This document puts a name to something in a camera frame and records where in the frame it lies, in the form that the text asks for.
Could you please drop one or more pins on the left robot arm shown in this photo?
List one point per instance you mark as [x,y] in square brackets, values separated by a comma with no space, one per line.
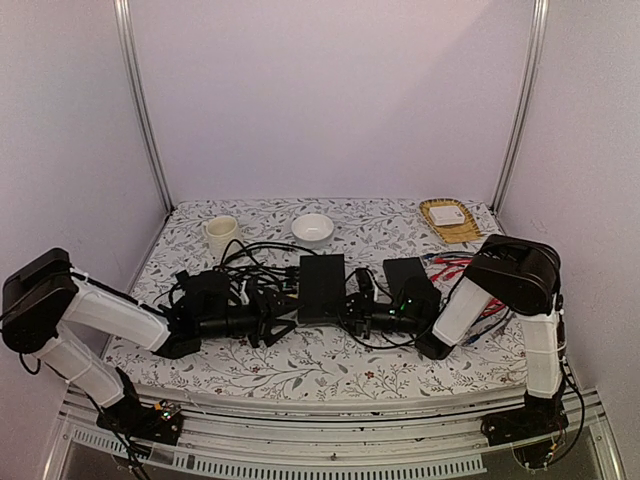
[44,297]

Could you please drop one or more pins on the white ceramic bowl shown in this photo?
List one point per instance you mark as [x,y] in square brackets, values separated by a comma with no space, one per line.
[312,230]

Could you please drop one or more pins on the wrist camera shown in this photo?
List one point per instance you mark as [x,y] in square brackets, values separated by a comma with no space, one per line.
[366,286]
[243,293]

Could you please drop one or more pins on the woven bamboo tray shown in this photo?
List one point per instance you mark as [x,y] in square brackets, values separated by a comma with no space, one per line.
[467,232]

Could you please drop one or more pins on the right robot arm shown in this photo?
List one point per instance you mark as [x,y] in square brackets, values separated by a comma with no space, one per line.
[521,275]

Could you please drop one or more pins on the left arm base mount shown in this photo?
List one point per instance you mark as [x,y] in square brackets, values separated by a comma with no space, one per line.
[160,423]

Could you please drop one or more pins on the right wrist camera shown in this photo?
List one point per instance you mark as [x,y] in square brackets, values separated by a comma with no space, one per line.
[366,286]

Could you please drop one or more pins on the black network switch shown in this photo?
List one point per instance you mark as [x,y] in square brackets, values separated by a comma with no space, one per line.
[399,270]
[321,288]

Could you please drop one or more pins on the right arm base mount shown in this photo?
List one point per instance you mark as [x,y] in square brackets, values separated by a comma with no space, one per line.
[537,417]

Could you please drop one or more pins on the cream ceramic mug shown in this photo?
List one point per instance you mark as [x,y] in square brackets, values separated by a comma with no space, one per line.
[223,236]

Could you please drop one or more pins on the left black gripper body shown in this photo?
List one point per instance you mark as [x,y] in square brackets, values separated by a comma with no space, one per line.
[258,318]

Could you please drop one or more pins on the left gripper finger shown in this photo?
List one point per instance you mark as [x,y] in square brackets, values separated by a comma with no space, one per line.
[272,304]
[274,330]

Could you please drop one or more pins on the white small box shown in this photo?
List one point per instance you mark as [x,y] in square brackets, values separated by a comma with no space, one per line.
[446,215]

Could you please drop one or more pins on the front aluminium rail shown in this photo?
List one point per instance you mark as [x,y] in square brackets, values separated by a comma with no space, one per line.
[417,438]

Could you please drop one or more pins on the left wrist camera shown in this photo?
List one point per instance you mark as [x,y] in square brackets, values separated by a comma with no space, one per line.
[243,293]

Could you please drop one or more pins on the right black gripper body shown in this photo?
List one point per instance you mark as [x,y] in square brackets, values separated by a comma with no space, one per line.
[365,313]

